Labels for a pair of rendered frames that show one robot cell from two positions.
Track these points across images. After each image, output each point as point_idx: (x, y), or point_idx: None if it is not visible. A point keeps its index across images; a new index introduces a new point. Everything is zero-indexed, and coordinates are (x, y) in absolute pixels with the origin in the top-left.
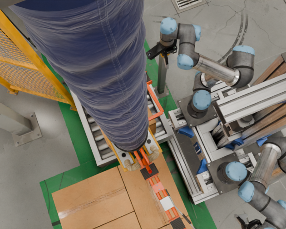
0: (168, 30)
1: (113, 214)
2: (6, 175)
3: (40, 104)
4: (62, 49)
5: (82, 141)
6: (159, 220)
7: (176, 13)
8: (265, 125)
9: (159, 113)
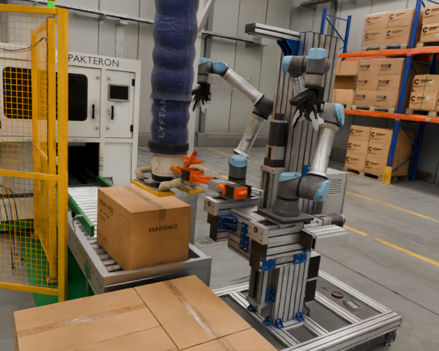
0: (204, 58)
1: (122, 329)
2: None
3: (5, 306)
4: None
5: None
6: (205, 333)
7: (197, 248)
8: (295, 106)
9: (196, 160)
